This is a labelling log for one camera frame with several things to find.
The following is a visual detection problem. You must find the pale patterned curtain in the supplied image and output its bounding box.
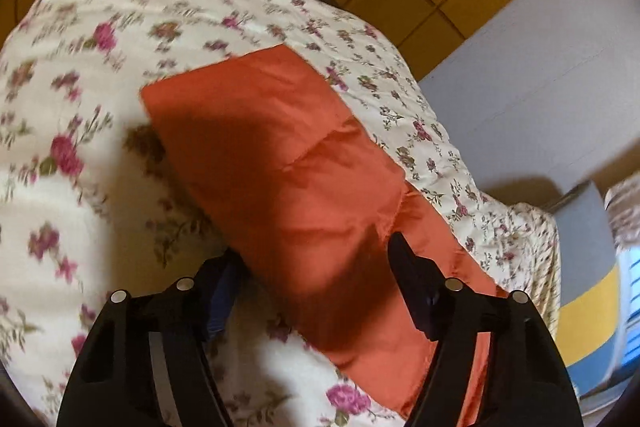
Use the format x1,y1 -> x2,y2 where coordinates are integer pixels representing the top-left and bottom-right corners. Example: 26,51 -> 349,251
602,179 -> 640,258

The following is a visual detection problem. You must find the orange quilted jacket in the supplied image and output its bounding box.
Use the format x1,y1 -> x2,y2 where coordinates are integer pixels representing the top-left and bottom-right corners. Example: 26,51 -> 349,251
139,44 -> 511,420

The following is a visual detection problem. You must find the floral bed quilt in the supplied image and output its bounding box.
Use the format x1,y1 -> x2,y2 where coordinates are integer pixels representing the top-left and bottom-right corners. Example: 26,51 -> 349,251
0,0 -> 561,427

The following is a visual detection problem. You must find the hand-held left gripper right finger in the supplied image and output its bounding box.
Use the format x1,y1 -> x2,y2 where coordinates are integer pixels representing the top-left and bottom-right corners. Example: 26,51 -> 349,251
388,231 -> 584,427

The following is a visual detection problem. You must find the grey yellow blue headboard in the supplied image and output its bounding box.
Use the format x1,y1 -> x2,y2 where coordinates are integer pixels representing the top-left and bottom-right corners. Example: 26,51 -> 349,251
542,181 -> 627,400

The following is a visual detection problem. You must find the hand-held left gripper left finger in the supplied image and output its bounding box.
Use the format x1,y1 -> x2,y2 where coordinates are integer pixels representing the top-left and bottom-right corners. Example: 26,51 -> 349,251
56,251 -> 247,427

